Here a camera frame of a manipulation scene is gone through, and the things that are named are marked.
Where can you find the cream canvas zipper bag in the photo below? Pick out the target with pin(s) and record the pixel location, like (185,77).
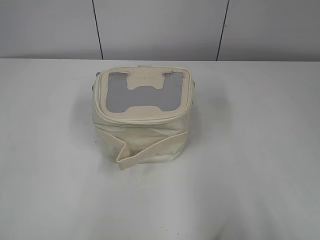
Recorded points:
(142,113)

